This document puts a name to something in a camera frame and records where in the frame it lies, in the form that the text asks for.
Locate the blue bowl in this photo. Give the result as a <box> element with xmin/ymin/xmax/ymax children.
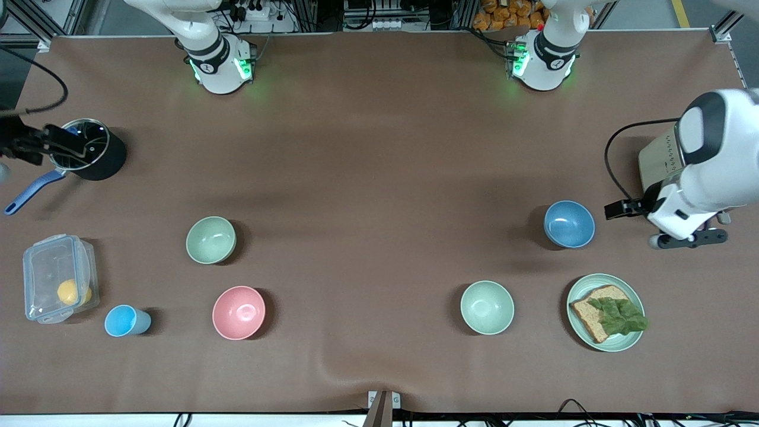
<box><xmin>544</xmin><ymin>200</ymin><xmax>595</xmax><ymax>249</ymax></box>

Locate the green bowl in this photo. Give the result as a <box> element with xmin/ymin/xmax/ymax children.
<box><xmin>460</xmin><ymin>280</ymin><xmax>515</xmax><ymax>336</ymax></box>
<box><xmin>186</xmin><ymin>216</ymin><xmax>237</xmax><ymax>265</ymax></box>

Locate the pink bowl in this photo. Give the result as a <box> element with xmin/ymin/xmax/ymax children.
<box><xmin>212</xmin><ymin>286</ymin><xmax>266</xmax><ymax>341</ymax></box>

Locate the glass pot lid blue knob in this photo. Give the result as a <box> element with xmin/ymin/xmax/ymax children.
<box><xmin>49</xmin><ymin>119</ymin><xmax>111</xmax><ymax>171</ymax></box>

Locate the green lettuce leaf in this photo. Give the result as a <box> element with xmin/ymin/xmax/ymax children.
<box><xmin>586</xmin><ymin>297</ymin><xmax>649</xmax><ymax>337</ymax></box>

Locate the brown bread slice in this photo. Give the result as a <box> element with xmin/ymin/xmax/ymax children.
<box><xmin>570</xmin><ymin>285</ymin><xmax>633</xmax><ymax>344</ymax></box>

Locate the clear plastic food container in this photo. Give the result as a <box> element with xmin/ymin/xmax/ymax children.
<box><xmin>23</xmin><ymin>234</ymin><xmax>100</xmax><ymax>324</ymax></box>

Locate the light green plate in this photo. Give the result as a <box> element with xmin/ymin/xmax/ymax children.
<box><xmin>566</xmin><ymin>273</ymin><xmax>646</xmax><ymax>353</ymax></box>

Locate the yellow lemon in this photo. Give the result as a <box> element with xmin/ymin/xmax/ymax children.
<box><xmin>57</xmin><ymin>279</ymin><xmax>93</xmax><ymax>307</ymax></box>

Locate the blue plastic cup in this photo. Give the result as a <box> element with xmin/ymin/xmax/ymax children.
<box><xmin>104</xmin><ymin>304</ymin><xmax>152</xmax><ymax>338</ymax></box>

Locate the bag of orange snacks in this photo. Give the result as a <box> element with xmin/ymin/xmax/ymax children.
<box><xmin>472</xmin><ymin>0</ymin><xmax>594</xmax><ymax>32</ymax></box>

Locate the white power strip with plugs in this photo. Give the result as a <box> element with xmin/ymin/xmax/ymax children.
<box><xmin>221</xmin><ymin>0</ymin><xmax>298</xmax><ymax>34</ymax></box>

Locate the brown table cloth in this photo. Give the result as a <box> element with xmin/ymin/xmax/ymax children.
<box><xmin>0</xmin><ymin>30</ymin><xmax>759</xmax><ymax>416</ymax></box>

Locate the black pot with blue handle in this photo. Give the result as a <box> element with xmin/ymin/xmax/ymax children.
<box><xmin>4</xmin><ymin>118</ymin><xmax>127</xmax><ymax>216</ymax></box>

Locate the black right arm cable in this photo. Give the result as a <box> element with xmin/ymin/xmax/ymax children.
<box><xmin>0</xmin><ymin>44</ymin><xmax>69</xmax><ymax>117</ymax></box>

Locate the aluminium frame profile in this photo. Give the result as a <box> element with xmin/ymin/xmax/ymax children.
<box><xmin>710</xmin><ymin>11</ymin><xmax>745</xmax><ymax>43</ymax></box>
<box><xmin>0</xmin><ymin>0</ymin><xmax>90</xmax><ymax>49</ymax></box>

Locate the black floor cable loop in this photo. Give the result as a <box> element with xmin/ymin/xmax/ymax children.
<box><xmin>556</xmin><ymin>398</ymin><xmax>607</xmax><ymax>427</ymax></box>

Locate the metal table edge bracket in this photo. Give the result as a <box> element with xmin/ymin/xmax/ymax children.
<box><xmin>367</xmin><ymin>390</ymin><xmax>402</xmax><ymax>427</ymax></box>

